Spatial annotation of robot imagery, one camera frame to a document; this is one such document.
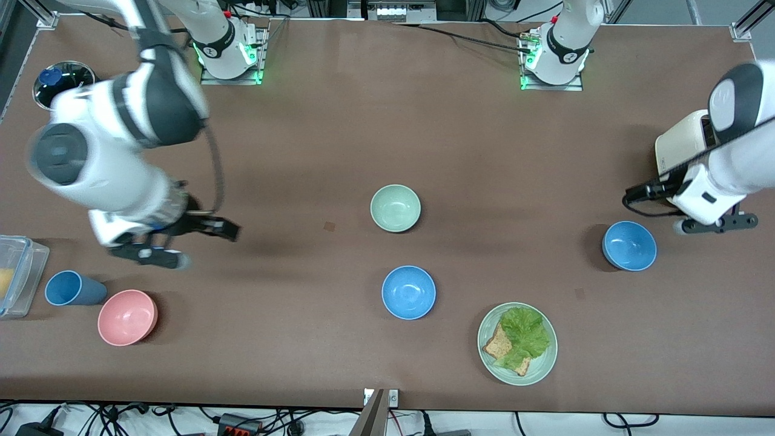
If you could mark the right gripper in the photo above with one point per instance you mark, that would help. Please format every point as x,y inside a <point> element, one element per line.
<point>195,223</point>

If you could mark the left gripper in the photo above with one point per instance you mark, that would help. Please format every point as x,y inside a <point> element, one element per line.
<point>644,192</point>

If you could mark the blue bowl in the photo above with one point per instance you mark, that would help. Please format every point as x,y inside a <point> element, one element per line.
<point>408,292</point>
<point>629,245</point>

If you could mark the light green bowl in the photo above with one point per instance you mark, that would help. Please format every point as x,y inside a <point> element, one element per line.
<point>395,208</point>

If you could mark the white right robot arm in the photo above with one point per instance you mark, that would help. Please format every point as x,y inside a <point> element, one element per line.
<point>151,103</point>

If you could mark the pink bowl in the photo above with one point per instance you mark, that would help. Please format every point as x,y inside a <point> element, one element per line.
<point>126,318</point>

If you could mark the white toaster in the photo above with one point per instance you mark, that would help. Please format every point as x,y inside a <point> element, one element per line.
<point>681,142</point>

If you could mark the blue plastic cup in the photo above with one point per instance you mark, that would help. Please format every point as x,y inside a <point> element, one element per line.
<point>75,289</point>

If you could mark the clear plastic container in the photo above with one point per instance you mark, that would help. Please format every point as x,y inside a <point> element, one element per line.
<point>27,272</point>

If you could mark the green lettuce leaf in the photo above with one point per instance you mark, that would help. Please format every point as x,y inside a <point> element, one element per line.
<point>525,333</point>

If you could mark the black orange power adapter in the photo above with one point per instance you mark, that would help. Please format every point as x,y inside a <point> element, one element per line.
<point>239,427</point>

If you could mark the black pot with glass lid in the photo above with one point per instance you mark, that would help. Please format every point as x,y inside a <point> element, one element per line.
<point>63,75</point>

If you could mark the light green plate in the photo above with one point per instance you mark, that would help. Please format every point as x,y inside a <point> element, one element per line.
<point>542,369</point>

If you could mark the yellow food piece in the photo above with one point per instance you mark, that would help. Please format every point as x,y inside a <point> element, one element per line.
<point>5,283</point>

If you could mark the brown bread slice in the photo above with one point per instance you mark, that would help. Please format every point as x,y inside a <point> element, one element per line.
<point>497,346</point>

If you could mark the grey equipment box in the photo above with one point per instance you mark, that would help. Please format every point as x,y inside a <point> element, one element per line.
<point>393,11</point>

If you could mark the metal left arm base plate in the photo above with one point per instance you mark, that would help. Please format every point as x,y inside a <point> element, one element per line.
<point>575,87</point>

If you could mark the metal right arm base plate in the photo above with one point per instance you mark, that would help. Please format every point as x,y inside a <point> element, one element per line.
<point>212,80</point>

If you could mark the aluminium table corner bracket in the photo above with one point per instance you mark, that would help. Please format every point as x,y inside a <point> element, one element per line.
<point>743,31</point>
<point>48,20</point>

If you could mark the grey camera post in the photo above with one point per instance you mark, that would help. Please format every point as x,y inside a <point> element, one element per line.
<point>370,418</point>

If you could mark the small white bracket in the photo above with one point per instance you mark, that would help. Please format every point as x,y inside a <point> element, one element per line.
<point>393,398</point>

